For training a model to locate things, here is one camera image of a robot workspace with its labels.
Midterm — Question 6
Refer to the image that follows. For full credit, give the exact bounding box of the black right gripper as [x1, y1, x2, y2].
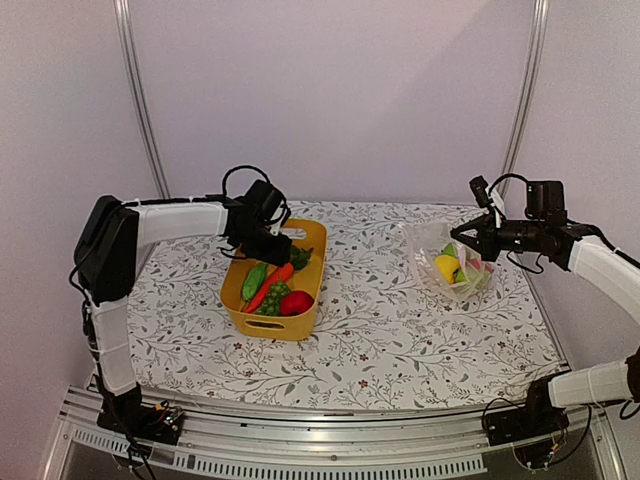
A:
[452, 209, 546, 262]

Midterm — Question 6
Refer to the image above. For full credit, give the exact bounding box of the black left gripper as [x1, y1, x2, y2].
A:
[236, 223, 292, 267]

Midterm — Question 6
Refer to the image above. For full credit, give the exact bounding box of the red apple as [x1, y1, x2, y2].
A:
[280, 290, 314, 317]
[465, 250, 492, 272]

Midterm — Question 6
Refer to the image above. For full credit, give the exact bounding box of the green apple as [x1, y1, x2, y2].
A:
[442, 243, 457, 257]
[465, 269, 491, 288]

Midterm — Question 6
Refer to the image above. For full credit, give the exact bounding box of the clear zip top bag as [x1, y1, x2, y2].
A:
[399, 221, 494, 303]

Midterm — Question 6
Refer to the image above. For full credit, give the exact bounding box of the yellow lemon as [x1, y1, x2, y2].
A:
[434, 255, 461, 285]

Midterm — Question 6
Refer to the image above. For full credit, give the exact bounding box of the green cucumber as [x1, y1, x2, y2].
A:
[241, 263, 269, 302]

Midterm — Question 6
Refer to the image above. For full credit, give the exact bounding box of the orange carrot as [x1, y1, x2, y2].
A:
[244, 246, 313, 313]

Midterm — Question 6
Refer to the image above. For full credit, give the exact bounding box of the yellow plastic basket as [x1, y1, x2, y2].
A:
[220, 219, 328, 341]

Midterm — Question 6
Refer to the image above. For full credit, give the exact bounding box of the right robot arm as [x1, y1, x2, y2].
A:
[450, 176, 639, 436]

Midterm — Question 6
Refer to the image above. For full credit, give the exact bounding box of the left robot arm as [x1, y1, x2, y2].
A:
[74, 180, 292, 434]

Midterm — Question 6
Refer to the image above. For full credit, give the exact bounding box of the green grape bunch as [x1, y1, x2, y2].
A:
[255, 281, 291, 316]

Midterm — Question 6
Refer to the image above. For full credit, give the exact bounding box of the floral table mat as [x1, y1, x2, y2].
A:
[128, 201, 566, 410]

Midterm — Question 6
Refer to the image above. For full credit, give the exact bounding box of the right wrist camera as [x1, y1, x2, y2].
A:
[469, 176, 506, 228]

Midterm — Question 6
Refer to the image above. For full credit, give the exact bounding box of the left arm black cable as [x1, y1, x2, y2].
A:
[219, 165, 274, 201]

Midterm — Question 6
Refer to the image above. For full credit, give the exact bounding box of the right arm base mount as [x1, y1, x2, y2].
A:
[481, 374, 569, 470]

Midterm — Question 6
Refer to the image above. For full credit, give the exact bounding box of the front aluminium rail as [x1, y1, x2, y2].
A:
[38, 386, 629, 479]

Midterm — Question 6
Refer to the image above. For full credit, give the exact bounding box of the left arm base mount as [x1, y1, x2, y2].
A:
[97, 386, 184, 446]

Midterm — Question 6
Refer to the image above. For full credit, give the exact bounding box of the right aluminium frame post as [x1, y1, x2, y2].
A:
[501, 0, 550, 174]

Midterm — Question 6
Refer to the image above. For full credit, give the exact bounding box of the aluminium frame post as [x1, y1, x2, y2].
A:
[113, 0, 170, 199]
[501, 0, 550, 174]

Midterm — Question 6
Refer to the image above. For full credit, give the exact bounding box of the left aluminium frame post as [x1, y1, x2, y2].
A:
[113, 0, 170, 199]

